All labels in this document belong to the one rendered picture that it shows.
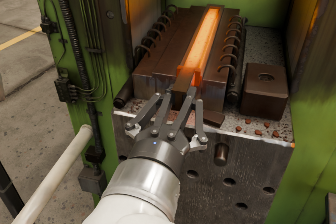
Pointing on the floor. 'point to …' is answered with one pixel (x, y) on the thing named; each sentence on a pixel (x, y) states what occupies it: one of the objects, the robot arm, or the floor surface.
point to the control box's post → (9, 195)
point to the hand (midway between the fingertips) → (184, 88)
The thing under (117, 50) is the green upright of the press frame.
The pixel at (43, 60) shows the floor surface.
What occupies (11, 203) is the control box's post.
